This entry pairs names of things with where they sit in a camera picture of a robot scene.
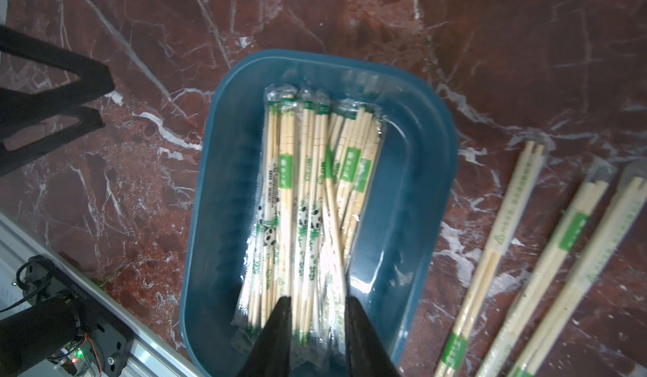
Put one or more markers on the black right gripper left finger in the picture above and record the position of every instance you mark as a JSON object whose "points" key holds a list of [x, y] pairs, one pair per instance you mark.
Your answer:
{"points": [[270, 355]]}

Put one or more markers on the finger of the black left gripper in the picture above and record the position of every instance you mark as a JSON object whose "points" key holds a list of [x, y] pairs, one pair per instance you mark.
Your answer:
{"points": [[20, 110]]}

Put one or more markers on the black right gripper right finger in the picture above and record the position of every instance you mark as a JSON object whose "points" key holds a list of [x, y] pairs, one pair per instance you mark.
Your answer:
{"points": [[365, 355]]}

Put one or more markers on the chopstick pair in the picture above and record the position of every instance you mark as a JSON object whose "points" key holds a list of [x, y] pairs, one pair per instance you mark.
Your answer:
{"points": [[562, 240], [621, 214], [517, 195]]}

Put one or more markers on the teal plastic storage box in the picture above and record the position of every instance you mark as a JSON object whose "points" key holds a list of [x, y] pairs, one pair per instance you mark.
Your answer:
{"points": [[405, 205]]}

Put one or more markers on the wrapped chopsticks panda print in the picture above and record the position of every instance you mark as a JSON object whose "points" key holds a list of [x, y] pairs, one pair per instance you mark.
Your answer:
{"points": [[257, 296]]}

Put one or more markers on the wrapped chopsticks green band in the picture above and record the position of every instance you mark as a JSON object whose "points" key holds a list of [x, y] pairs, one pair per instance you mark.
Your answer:
{"points": [[285, 188]]}

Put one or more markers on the wrapped chopsticks right side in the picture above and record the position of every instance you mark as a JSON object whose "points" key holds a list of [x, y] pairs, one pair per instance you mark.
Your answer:
{"points": [[359, 148]]}

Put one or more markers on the aluminium front rail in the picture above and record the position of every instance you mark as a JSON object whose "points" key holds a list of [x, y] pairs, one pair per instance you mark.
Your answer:
{"points": [[149, 354]]}

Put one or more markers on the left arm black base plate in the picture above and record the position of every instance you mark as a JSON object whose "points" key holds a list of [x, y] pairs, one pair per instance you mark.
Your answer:
{"points": [[101, 339]]}

